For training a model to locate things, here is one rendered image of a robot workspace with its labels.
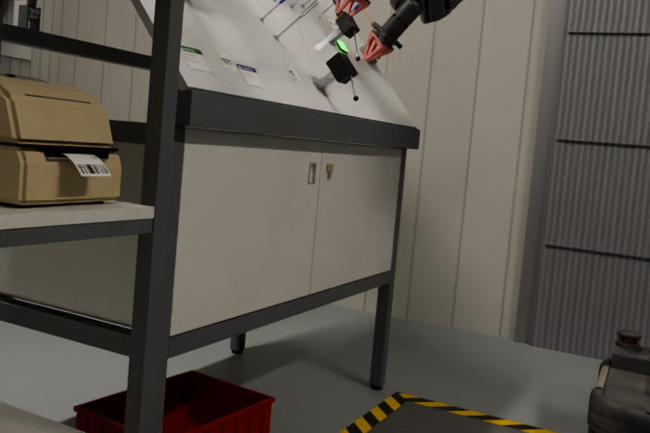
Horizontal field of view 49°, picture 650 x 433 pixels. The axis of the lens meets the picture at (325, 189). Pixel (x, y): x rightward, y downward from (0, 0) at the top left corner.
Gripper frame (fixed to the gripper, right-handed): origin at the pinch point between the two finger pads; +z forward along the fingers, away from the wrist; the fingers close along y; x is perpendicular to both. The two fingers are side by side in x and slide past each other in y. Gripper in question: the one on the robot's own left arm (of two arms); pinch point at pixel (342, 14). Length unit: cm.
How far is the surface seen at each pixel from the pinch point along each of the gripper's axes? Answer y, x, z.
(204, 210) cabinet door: 65, 46, 49
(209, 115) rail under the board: 73, 43, 32
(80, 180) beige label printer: 98, 50, 47
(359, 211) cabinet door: -8, 35, 46
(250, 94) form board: 60, 37, 26
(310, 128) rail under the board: 35, 37, 28
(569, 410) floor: -78, 102, 70
